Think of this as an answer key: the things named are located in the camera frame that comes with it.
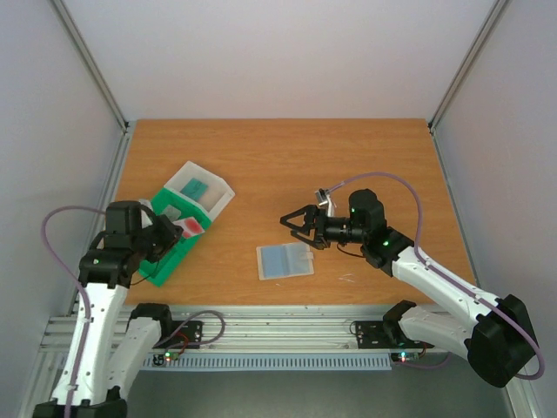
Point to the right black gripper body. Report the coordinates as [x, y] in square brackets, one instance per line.
[318, 226]

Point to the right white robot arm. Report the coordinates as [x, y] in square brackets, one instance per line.
[493, 334]

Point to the grey slotted cable duct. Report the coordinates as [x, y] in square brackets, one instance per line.
[204, 363]

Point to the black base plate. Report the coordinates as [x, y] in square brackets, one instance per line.
[191, 332]
[370, 334]

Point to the aluminium front rail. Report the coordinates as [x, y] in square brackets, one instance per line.
[249, 329]

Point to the small circuit board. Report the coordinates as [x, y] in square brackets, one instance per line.
[405, 357]
[162, 360]

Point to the aluminium corner post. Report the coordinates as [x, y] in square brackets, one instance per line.
[480, 40]
[67, 21]

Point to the translucent white plastic box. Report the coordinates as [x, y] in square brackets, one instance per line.
[217, 196]

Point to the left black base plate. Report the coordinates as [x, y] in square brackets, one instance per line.
[191, 332]

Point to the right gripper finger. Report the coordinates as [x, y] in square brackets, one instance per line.
[305, 236]
[306, 213]

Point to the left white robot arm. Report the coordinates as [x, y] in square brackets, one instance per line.
[97, 377]

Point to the left aluminium corner post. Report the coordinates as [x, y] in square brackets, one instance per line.
[67, 21]

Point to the green plastic tray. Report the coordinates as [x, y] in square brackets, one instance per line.
[159, 272]

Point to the right small circuit board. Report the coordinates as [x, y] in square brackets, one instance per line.
[405, 357]

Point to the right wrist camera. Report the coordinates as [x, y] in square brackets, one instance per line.
[325, 201]

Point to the red dot card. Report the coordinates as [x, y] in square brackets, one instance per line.
[190, 227]

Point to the left small circuit board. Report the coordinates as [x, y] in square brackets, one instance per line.
[162, 360]

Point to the beige card holder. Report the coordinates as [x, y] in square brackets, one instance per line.
[284, 261]

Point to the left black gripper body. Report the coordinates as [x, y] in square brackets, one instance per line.
[155, 246]

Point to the teal card in box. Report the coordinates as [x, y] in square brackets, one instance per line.
[194, 189]

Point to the right aluminium corner post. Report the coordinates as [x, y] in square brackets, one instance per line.
[480, 40]

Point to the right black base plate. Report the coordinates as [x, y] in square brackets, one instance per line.
[370, 334]

